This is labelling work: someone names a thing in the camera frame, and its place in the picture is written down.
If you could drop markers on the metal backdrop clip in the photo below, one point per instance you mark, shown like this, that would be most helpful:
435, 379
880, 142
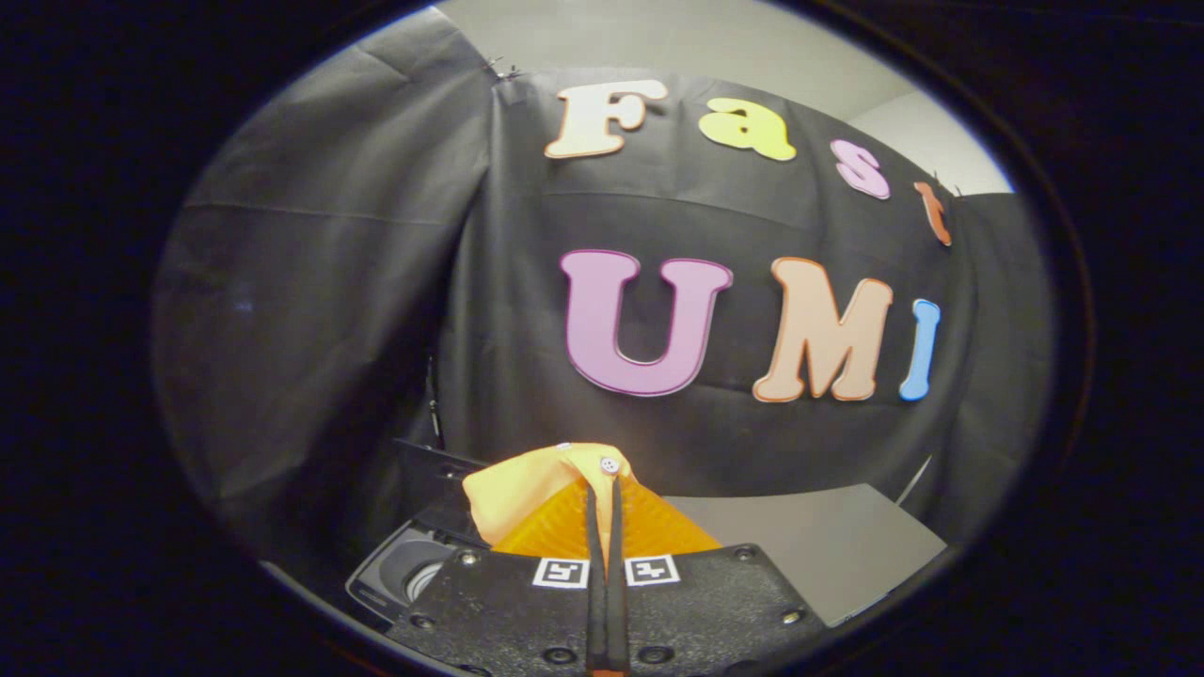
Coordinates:
506, 70

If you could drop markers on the yellow orange garment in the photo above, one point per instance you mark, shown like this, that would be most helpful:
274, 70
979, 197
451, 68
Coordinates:
527, 480

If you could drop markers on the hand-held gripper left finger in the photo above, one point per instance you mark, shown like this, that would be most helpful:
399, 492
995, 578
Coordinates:
499, 611

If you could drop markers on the grey washing machine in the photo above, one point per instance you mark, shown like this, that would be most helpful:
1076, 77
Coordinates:
395, 575

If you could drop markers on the black backdrop cloth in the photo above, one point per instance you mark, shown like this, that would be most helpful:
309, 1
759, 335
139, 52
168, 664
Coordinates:
329, 329

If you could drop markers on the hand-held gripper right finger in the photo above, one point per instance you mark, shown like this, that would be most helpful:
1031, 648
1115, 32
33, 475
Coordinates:
715, 611

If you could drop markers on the beige cabinet with grey top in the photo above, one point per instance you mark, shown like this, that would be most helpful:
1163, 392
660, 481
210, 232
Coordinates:
800, 545

